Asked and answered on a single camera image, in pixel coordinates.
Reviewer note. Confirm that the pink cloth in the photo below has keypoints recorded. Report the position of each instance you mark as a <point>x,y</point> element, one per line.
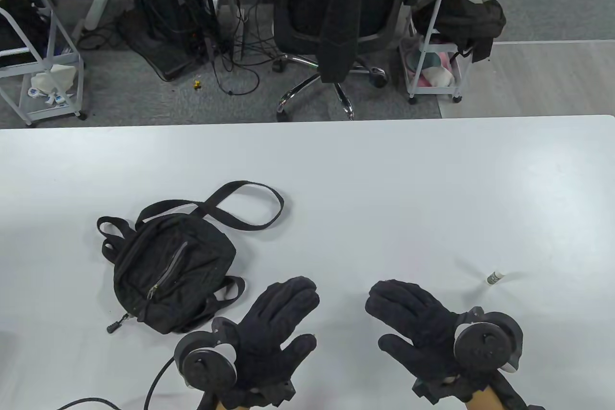
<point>448,60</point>

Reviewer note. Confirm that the person's left hand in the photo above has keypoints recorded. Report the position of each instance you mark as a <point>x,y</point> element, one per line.
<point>269,333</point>

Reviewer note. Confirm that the white plush item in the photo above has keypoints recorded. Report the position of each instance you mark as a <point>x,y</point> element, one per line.
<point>438,76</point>

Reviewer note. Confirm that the black round tracking controller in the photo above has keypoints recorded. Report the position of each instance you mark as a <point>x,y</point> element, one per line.
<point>483,345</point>
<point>209,366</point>

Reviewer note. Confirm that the black bag in rack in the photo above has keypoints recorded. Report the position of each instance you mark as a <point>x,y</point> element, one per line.
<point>19,25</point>

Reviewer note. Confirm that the teal bowl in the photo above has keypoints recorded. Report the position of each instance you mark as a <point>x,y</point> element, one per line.
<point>423,61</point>

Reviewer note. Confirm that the black bag on cart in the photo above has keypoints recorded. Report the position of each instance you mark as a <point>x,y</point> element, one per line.
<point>461,16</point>

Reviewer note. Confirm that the white crumpled bag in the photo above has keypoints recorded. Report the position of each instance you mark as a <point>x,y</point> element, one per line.
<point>53,76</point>

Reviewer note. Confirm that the person's left forearm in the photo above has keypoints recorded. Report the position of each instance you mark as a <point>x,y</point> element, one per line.
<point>222,405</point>

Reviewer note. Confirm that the person's right forearm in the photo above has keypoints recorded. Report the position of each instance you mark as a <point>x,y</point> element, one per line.
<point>483,400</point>

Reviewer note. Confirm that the white rolling cart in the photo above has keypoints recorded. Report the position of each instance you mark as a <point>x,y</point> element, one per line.
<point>432,20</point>

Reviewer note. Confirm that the small green lubricant tube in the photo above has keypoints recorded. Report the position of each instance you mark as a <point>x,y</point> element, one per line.
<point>495,278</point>

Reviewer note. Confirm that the person's right hand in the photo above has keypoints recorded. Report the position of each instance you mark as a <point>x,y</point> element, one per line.
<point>418,318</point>

